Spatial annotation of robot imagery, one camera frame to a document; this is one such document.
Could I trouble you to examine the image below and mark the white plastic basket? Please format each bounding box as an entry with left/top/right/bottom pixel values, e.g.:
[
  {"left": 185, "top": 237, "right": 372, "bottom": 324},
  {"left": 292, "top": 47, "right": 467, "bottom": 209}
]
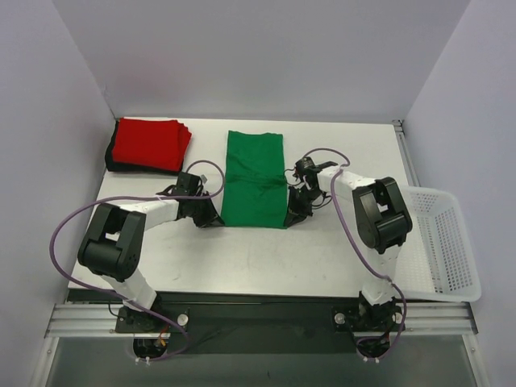
[{"left": 395, "top": 186, "right": 481, "bottom": 302}]

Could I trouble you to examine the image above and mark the folded black t shirt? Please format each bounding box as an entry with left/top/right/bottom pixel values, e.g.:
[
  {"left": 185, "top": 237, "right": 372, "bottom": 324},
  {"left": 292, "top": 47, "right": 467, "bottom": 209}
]
[{"left": 105, "top": 119, "right": 187, "bottom": 177}]

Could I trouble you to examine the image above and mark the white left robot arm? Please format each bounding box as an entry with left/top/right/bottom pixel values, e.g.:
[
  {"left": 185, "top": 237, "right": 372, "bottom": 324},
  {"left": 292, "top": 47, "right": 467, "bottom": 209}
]
[{"left": 77, "top": 173, "right": 224, "bottom": 332}]

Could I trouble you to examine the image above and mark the green t shirt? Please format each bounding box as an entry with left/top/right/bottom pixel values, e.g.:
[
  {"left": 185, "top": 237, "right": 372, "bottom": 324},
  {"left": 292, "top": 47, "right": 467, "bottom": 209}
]
[{"left": 222, "top": 131, "right": 287, "bottom": 229}]

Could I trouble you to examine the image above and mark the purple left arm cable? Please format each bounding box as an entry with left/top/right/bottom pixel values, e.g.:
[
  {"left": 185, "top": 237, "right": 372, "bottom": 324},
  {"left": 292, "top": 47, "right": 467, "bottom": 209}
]
[{"left": 48, "top": 160, "right": 227, "bottom": 360}]

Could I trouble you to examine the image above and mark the folded red t shirt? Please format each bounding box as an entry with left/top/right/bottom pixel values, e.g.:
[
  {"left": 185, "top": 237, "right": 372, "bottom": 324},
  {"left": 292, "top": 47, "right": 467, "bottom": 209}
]
[{"left": 111, "top": 118, "right": 193, "bottom": 170}]

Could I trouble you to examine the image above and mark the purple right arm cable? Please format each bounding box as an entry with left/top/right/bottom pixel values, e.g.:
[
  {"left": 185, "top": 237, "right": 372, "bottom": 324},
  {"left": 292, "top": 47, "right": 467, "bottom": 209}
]
[{"left": 300, "top": 148, "right": 406, "bottom": 360}]

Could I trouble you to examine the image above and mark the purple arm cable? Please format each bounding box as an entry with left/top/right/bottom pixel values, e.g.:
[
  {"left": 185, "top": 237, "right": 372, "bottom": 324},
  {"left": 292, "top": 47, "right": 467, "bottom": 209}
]
[
  {"left": 48, "top": 160, "right": 227, "bottom": 360},
  {"left": 300, "top": 148, "right": 406, "bottom": 360}
]

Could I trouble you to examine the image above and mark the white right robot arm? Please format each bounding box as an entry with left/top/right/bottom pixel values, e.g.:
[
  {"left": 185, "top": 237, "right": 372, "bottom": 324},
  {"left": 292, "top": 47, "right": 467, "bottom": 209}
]
[{"left": 284, "top": 162, "right": 413, "bottom": 329}]

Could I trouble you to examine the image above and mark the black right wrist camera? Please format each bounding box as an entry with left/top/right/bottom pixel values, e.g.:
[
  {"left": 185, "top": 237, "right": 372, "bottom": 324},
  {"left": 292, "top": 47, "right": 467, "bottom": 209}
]
[{"left": 294, "top": 156, "right": 316, "bottom": 178}]

